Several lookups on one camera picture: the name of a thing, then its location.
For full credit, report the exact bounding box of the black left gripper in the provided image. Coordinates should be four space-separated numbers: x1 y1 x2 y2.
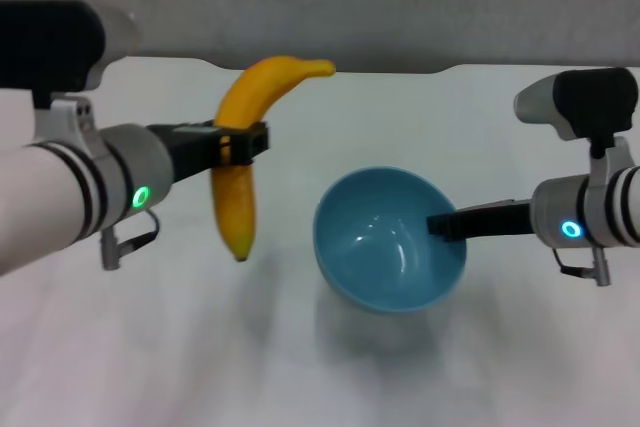
147 119 272 183

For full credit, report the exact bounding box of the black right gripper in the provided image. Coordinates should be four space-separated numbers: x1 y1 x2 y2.
426 198 535 244

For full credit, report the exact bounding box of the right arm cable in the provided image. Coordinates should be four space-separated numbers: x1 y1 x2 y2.
552 245 614 288

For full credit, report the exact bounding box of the blue bowl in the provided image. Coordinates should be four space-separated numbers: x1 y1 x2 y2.
313 165 469 316

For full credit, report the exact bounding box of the yellow banana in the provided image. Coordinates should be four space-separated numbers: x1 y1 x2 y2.
212 55 336 262

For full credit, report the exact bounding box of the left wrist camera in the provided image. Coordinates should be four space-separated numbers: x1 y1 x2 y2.
0 0 144 109

